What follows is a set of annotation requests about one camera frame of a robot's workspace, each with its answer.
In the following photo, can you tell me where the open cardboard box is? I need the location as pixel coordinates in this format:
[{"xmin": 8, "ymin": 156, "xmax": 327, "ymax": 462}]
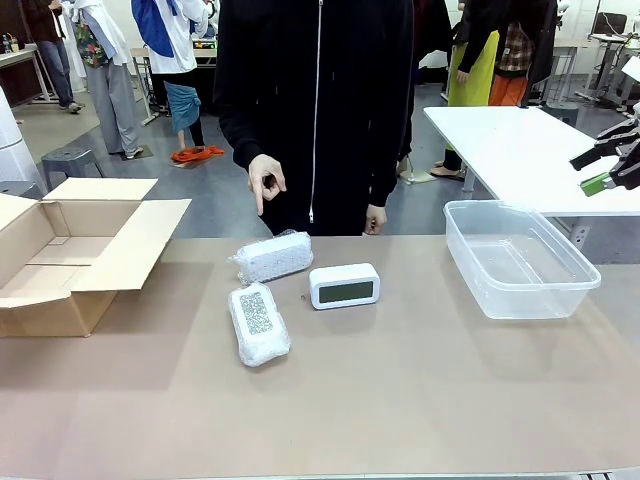
[{"xmin": 0, "ymin": 177, "xmax": 193, "ymax": 339}]

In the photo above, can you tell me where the dark grey round stool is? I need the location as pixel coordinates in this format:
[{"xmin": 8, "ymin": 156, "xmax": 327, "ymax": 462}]
[{"xmin": 543, "ymin": 101, "xmax": 580, "ymax": 126}]

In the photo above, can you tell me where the person in yellow apron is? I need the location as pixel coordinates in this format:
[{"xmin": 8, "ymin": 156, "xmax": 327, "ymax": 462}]
[{"xmin": 446, "ymin": 0, "xmax": 501, "ymax": 182}]

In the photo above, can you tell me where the person's right forearm black sleeve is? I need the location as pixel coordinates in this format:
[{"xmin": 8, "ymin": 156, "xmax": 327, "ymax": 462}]
[{"xmin": 213, "ymin": 89, "xmax": 269, "ymax": 170}]

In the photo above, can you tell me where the person's right hand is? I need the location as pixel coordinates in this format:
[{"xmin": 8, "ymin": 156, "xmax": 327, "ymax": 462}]
[{"xmin": 247, "ymin": 153, "xmax": 288, "ymax": 217}]

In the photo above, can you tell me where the white hanging garment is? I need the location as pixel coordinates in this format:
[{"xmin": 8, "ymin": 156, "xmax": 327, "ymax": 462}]
[{"xmin": 62, "ymin": 19, "xmax": 89, "ymax": 94}]

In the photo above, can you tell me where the person's left hand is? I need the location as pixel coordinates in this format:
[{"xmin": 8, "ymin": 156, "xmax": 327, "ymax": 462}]
[{"xmin": 363, "ymin": 202, "xmax": 390, "ymax": 236}]

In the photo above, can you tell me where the white table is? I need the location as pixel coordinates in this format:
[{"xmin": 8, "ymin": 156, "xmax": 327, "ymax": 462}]
[{"xmin": 423, "ymin": 105, "xmax": 640, "ymax": 219}]

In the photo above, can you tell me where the black monitor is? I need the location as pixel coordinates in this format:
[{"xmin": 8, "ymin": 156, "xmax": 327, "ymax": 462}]
[{"xmin": 592, "ymin": 12, "xmax": 629, "ymax": 36}]

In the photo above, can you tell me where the person's black zip hoodie torso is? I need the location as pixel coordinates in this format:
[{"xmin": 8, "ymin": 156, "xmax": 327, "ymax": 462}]
[{"xmin": 212, "ymin": 0, "xmax": 416, "ymax": 237}]

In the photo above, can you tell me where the person in orange trousers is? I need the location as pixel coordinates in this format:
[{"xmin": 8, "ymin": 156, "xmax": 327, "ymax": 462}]
[{"xmin": 488, "ymin": 0, "xmax": 559, "ymax": 108}]

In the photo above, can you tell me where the person in white blue shirt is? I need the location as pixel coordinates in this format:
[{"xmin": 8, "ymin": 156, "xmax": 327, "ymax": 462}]
[{"xmin": 130, "ymin": 0, "xmax": 217, "ymax": 151}]

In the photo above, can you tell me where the clear plastic container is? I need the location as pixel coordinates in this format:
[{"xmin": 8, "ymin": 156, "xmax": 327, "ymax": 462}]
[{"xmin": 443, "ymin": 199, "xmax": 603, "ymax": 321}]

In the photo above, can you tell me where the white digital alarm clock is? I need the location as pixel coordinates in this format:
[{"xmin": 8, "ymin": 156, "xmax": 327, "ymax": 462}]
[{"xmin": 308, "ymin": 262, "xmax": 381, "ymax": 311}]

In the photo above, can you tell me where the person's left forearm black sleeve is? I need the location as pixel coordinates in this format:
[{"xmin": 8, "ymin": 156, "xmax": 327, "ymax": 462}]
[{"xmin": 367, "ymin": 99, "xmax": 416, "ymax": 207}]

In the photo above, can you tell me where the grey metal stool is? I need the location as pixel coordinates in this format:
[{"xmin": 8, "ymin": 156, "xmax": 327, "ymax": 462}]
[{"xmin": 40, "ymin": 146, "xmax": 106, "ymax": 194}]

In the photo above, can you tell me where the plain bubble-wrapped clock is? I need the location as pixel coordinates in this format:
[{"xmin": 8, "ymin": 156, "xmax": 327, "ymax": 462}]
[{"xmin": 228, "ymin": 229, "xmax": 315, "ymax": 286}]

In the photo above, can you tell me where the grey workstation desk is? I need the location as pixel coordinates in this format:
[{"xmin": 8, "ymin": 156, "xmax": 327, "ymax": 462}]
[{"xmin": 574, "ymin": 29, "xmax": 640, "ymax": 112}]

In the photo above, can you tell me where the person in floral shirt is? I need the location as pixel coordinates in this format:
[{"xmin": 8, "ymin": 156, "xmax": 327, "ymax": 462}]
[{"xmin": 69, "ymin": 0, "xmax": 144, "ymax": 160}]

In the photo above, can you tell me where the bubble-wrapped clock with QR label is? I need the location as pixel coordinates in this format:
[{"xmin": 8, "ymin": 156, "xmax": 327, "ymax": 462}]
[{"xmin": 227, "ymin": 282, "xmax": 292, "ymax": 369}]

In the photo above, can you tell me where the person in blue jeans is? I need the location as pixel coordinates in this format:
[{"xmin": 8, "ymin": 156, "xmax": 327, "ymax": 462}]
[{"xmin": 22, "ymin": 0, "xmax": 85, "ymax": 114}]

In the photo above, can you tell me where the orange cloth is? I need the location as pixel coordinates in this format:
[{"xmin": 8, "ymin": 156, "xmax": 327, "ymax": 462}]
[{"xmin": 171, "ymin": 144, "xmax": 226, "ymax": 164}]

